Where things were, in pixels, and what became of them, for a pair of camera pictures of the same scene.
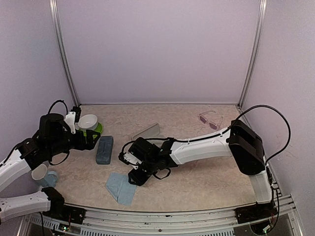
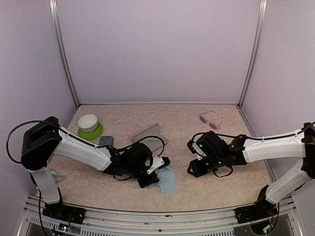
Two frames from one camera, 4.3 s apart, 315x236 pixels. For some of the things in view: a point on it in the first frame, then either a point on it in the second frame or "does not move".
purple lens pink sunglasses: (211, 125) does not move
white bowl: (88, 121) does not move
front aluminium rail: (208, 222) does not move
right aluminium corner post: (255, 52) does not move
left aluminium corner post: (63, 50) does not move
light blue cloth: (119, 187) -> (167, 178)
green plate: (99, 129) does not move
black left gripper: (82, 145) -> (143, 183)
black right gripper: (138, 180) -> (198, 170)
